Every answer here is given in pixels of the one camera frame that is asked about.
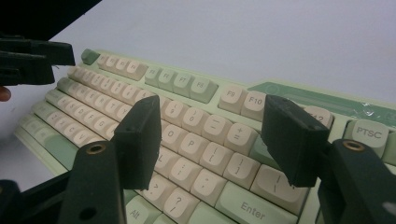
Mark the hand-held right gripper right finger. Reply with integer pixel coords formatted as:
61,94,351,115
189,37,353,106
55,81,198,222
261,93,331,189

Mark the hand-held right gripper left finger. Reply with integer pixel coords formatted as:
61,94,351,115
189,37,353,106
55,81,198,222
112,94,163,191

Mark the green and cream keyboard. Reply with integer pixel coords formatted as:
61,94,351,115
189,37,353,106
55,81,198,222
13,48,396,224

